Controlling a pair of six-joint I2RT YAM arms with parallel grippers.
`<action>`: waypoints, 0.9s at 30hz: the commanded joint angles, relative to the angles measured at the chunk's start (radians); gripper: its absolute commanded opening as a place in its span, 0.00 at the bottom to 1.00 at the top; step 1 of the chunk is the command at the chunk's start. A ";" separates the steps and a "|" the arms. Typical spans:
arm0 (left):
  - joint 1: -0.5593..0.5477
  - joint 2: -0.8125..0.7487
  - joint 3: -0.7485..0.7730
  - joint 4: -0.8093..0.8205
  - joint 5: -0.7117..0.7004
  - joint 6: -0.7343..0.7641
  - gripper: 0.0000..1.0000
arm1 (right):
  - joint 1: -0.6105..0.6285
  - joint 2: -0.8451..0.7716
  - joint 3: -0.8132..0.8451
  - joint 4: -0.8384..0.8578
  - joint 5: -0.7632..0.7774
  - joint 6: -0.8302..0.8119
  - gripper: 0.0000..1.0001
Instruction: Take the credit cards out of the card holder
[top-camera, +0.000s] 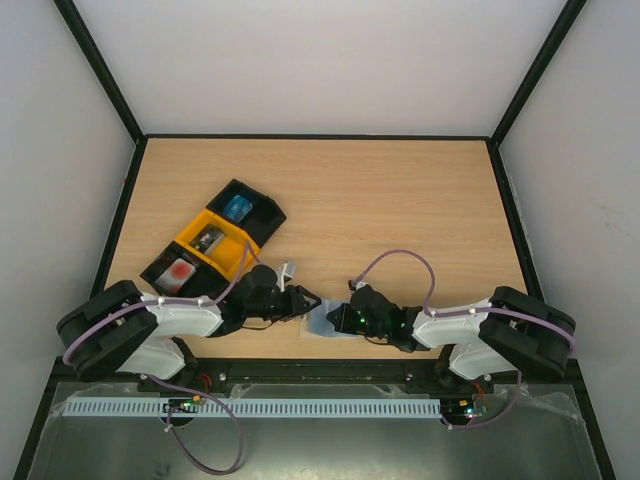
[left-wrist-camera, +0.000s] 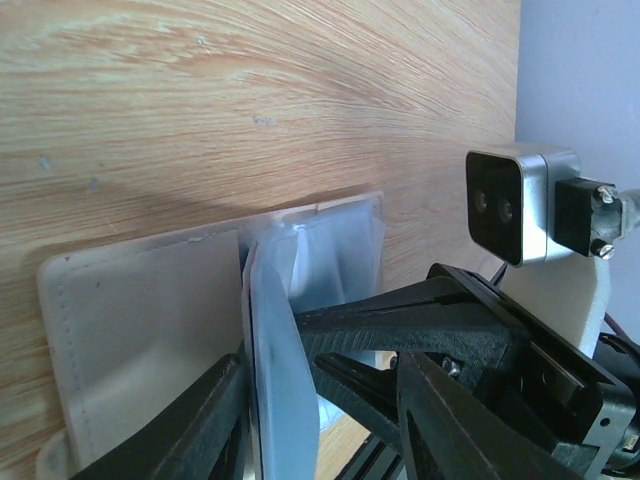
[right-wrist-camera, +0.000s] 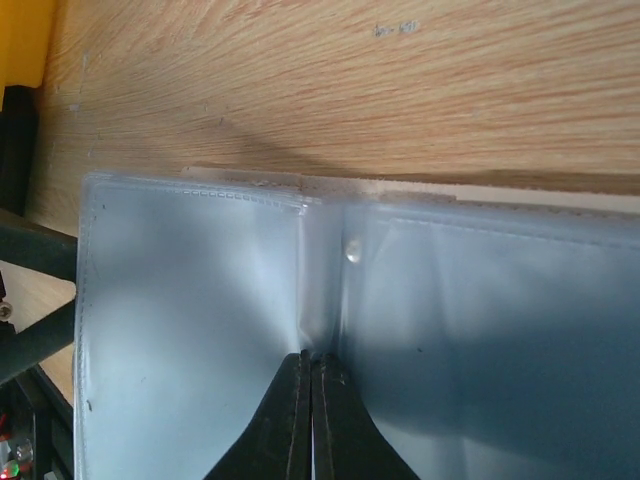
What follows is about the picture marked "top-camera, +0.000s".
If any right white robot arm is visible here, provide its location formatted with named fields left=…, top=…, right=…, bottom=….
left=326, top=284, right=576, bottom=392

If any black bin near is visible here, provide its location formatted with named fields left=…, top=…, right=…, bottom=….
left=140, top=242, right=229, bottom=298

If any light blue card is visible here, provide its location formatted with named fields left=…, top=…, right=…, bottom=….
left=307, top=299, right=344, bottom=338

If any white slotted cable duct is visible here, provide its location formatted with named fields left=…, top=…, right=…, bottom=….
left=62, top=397, right=441, bottom=419

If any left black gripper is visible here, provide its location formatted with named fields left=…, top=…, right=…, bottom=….
left=245, top=286, right=322, bottom=323

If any purple cable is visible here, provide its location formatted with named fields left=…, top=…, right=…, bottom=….
left=349, top=248, right=576, bottom=354
left=62, top=239, right=266, bottom=366

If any black bin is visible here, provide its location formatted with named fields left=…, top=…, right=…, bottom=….
left=206, top=179, right=287, bottom=248
left=140, top=242, right=229, bottom=298

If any translucent plastic card holder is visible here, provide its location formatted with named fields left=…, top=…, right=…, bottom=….
left=300, top=298, right=354, bottom=338

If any blue card in bin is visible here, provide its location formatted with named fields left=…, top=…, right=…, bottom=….
left=223, top=194, right=253, bottom=223

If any black enclosure frame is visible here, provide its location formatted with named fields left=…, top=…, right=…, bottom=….
left=0, top=0, right=640, bottom=480

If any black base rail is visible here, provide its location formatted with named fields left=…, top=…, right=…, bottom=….
left=173, top=358, right=494, bottom=398

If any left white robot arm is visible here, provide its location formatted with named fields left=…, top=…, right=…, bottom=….
left=56, top=264, right=322, bottom=382

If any white red card in bin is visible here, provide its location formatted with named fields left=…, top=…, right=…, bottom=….
left=155, top=258, right=196, bottom=294

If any yellow bin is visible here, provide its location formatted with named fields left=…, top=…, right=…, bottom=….
left=174, top=209, right=261, bottom=280

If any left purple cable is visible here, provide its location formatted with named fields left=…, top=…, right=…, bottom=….
left=62, top=239, right=266, bottom=366

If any black bin far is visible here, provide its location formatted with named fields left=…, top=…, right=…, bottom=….
left=206, top=179, right=287, bottom=248

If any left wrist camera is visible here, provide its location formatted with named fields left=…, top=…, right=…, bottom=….
left=276, top=261, right=296, bottom=292

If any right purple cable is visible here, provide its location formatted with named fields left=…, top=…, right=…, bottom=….
left=349, top=248, right=576, bottom=354

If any black card in bin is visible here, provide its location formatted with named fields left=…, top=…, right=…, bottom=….
left=190, top=224, right=226, bottom=256

